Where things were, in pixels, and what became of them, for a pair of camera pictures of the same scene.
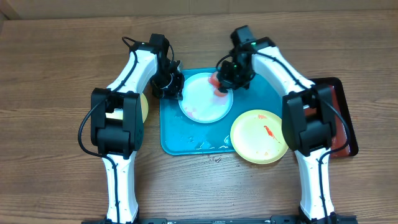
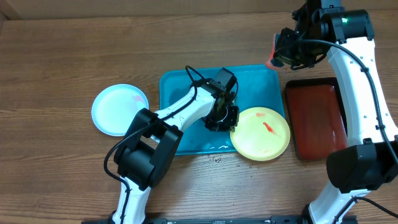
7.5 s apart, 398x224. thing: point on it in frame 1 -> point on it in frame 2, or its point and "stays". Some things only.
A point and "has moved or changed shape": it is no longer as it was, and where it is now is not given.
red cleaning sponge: x=214 y=81 has moved or changed shape
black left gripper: x=176 y=93 -> x=230 y=124
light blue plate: x=200 y=104 has moved or changed shape
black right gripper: x=228 y=79 -> x=281 y=57
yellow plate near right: x=257 y=136 stays
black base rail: x=282 y=219 stays
